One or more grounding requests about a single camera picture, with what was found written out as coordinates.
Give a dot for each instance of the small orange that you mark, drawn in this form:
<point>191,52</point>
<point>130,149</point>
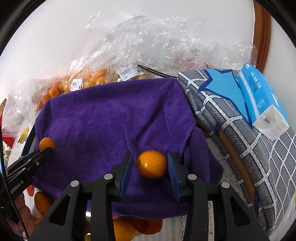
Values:
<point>152,164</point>
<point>46,142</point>
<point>38,219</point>

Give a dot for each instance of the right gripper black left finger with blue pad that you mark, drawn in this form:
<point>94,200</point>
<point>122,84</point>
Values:
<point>65,220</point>

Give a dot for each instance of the red paper shopping bag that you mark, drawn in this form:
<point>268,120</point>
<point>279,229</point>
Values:
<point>8,140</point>

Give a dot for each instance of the brown wooden door frame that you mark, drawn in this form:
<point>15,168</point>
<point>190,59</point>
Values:
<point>261,36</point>

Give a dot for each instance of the purple towel lined tray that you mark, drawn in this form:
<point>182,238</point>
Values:
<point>94,128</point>

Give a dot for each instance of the white plastic bag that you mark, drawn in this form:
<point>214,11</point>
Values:
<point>19,112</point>

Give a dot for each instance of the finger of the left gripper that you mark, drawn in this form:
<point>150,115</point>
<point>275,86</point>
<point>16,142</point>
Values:
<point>30,162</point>

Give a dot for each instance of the blue tissue pack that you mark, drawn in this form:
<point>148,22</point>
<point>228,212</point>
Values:
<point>265,110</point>

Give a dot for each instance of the clear plastic bag pile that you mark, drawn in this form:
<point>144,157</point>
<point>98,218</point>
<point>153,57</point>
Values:
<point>168,45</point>

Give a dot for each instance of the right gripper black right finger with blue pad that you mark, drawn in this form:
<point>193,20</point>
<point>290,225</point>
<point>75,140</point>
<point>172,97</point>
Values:
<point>215,212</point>

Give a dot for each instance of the bag of small oranges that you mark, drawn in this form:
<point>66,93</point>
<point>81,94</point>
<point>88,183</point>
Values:
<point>35,94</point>

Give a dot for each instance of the grey checked folded cloth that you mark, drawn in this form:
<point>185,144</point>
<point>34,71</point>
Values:
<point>271,164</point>

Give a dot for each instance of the yellow orange oval fruit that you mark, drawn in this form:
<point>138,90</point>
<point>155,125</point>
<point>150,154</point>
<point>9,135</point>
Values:
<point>123,230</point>

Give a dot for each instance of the person's left hand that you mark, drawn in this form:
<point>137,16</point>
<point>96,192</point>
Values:
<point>28,219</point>

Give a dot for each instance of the orange persimmon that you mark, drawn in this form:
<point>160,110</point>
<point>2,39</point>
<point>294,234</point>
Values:
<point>43,201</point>

